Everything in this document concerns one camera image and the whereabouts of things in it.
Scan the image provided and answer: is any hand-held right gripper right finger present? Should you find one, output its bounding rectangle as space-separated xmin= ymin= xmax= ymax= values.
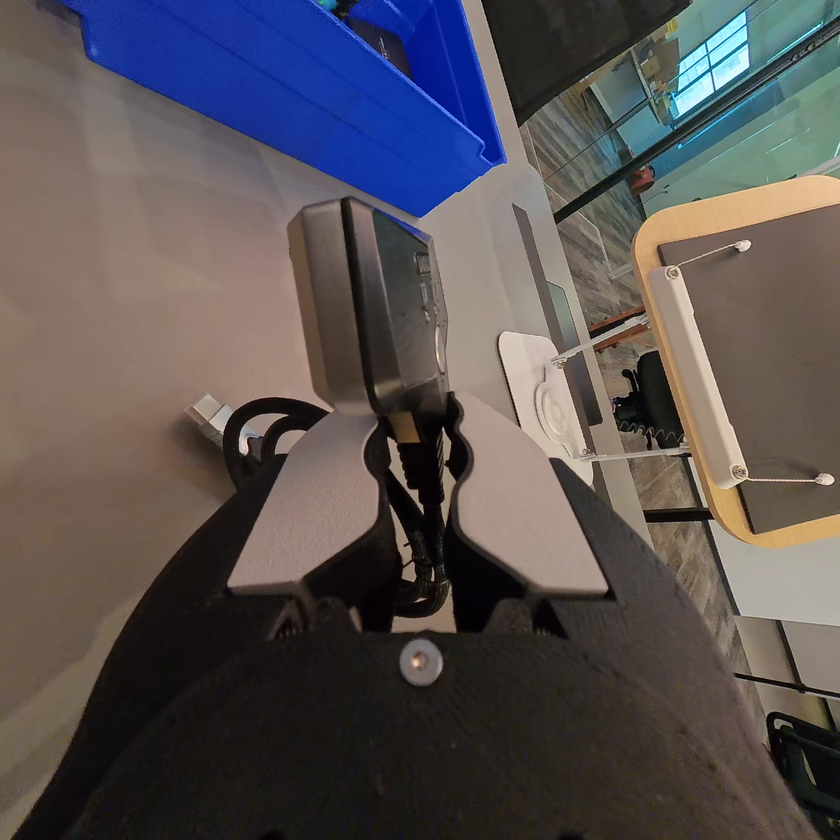
xmin=444 ymin=391 xmax=609 ymax=634

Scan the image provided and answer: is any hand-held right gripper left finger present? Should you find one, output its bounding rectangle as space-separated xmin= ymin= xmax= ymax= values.
xmin=226 ymin=412 xmax=403 ymax=634

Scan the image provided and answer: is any black braided cable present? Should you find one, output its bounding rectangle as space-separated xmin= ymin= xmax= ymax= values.
xmin=185 ymin=392 xmax=460 ymax=619

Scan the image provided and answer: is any dark metal hdmi switch box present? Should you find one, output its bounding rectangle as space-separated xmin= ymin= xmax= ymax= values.
xmin=287 ymin=196 xmax=450 ymax=417

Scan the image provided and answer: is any blue plastic bin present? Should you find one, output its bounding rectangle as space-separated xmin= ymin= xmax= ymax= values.
xmin=62 ymin=0 xmax=506 ymax=219

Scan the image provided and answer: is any white monitor stand base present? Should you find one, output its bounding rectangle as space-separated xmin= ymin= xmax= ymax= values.
xmin=497 ymin=331 xmax=595 ymax=488

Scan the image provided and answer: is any black office chair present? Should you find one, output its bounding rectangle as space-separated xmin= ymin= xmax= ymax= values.
xmin=617 ymin=350 xmax=690 ymax=450

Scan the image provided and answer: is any grey monitor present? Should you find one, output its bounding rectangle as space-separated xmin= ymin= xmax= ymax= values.
xmin=512 ymin=203 xmax=605 ymax=427

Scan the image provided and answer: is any wood edged dark table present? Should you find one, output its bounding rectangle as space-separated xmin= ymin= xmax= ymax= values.
xmin=632 ymin=175 xmax=840 ymax=553

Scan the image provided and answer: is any black crate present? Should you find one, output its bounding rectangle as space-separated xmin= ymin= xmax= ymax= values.
xmin=766 ymin=712 xmax=840 ymax=815

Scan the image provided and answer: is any white table bracket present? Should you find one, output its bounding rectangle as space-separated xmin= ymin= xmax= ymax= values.
xmin=648 ymin=266 xmax=747 ymax=490

